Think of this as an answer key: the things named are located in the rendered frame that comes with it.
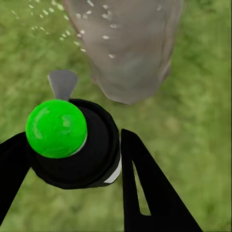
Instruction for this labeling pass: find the pesticide atomizer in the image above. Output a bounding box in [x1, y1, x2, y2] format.
[26, 69, 122, 189]

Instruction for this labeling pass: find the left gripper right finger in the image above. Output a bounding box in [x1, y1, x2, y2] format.
[120, 129, 203, 232]

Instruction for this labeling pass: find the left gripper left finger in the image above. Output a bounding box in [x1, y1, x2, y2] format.
[0, 132, 31, 226]

